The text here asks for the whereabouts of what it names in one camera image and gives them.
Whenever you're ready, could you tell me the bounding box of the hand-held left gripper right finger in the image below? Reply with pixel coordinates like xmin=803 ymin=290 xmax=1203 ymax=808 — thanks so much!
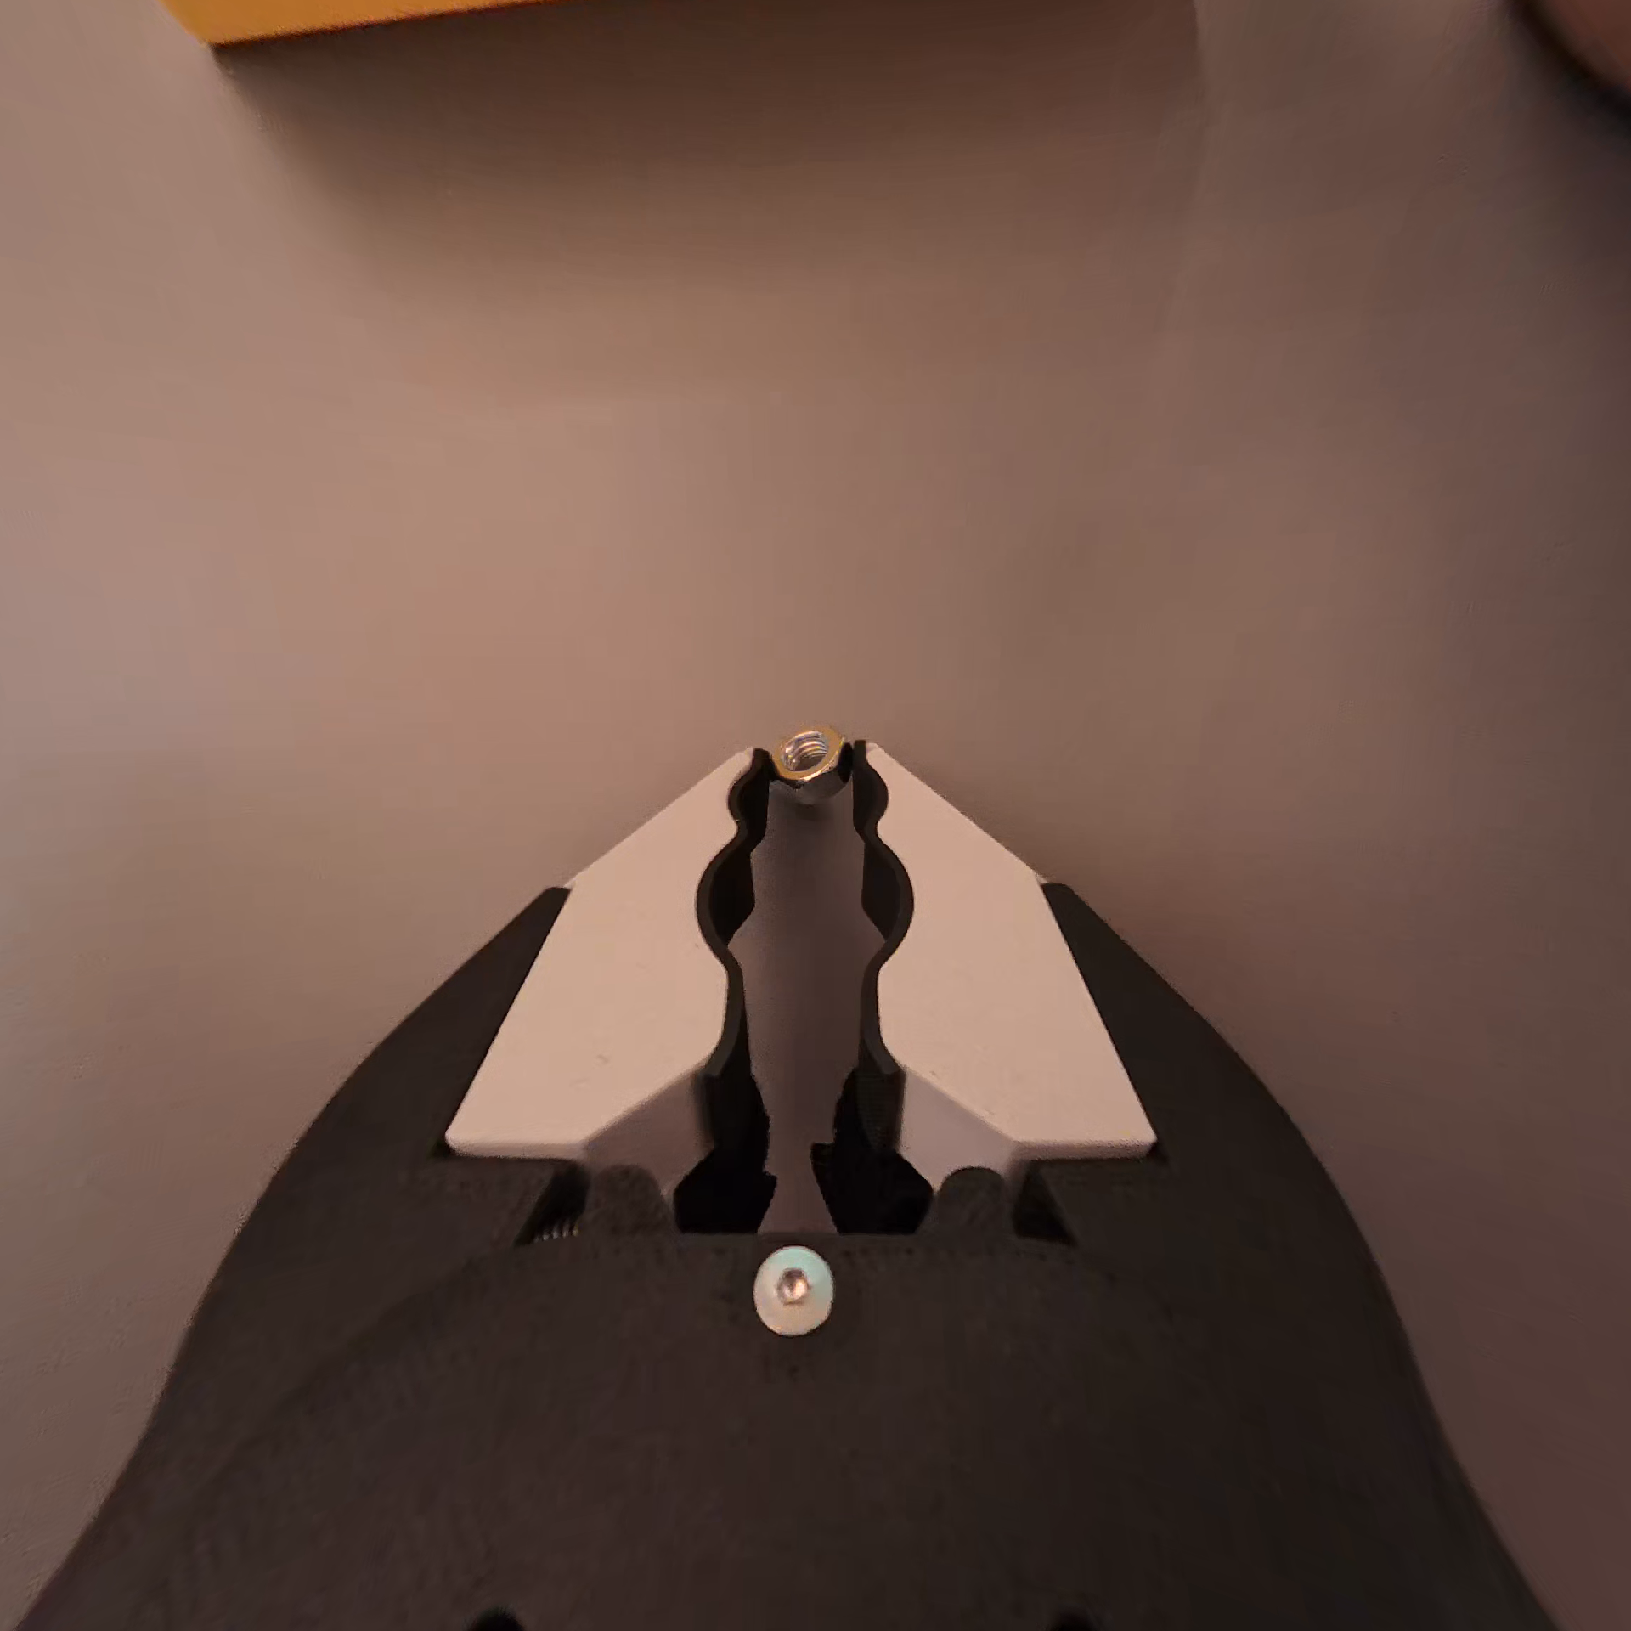
xmin=809 ymin=740 xmax=1162 ymax=1235

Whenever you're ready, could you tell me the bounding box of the yellow plastic bin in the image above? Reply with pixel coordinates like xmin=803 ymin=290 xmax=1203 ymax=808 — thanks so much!
xmin=164 ymin=0 xmax=570 ymax=49

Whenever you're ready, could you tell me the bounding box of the steel hex nut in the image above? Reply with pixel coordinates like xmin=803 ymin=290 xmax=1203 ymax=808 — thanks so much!
xmin=768 ymin=721 xmax=853 ymax=810

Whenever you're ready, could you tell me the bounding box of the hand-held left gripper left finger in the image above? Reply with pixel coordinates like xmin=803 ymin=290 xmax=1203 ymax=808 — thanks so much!
xmin=444 ymin=746 xmax=783 ymax=1231

